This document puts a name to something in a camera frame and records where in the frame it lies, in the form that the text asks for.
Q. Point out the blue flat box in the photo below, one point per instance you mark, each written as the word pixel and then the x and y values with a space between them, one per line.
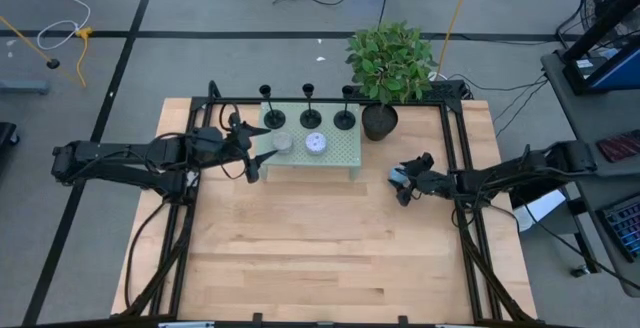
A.
pixel 620 73

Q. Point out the blue pattern candle tin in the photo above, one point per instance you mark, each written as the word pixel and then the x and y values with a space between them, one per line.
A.
pixel 397 175

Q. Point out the white box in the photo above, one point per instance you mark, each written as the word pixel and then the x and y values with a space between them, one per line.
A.
pixel 540 213

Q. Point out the grey stand foot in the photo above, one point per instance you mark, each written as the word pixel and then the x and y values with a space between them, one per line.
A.
pixel 25 87

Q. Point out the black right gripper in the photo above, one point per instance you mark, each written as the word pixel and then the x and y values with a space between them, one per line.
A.
pixel 435 183

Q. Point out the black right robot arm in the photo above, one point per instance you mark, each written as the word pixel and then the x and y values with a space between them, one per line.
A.
pixel 500 178

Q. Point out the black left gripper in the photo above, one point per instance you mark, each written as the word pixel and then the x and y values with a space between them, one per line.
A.
pixel 225 153

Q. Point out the black candlestick holder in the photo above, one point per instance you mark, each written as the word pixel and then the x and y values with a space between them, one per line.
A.
pixel 274 119
pixel 344 120
pixel 310 118

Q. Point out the potted green leafy tree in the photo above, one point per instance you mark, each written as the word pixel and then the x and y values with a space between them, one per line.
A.
pixel 390 63

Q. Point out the backlit keyboard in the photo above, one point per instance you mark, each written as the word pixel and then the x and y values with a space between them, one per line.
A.
pixel 625 228

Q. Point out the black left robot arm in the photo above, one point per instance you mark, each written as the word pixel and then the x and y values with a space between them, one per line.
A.
pixel 100 155

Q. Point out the dark red flat item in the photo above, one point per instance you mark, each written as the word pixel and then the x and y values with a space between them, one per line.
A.
pixel 620 147

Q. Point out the black slanted post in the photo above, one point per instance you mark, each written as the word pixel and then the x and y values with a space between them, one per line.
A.
pixel 600 23

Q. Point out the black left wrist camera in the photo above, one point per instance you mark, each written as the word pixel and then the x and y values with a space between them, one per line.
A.
pixel 207 136

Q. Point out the purple leaf pattern candle tin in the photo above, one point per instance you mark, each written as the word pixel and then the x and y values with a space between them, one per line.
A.
pixel 316 143

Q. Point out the black aluminium table frame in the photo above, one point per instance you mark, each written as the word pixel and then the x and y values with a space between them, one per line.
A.
pixel 475 268

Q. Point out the grey floral candle tin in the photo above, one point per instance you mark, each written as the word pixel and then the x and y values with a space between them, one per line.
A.
pixel 283 143

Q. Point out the pale green perforated shelf table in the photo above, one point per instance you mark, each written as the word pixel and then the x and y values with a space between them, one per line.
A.
pixel 340 153

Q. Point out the grey side desk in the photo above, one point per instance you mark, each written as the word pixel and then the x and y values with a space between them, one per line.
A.
pixel 575 113

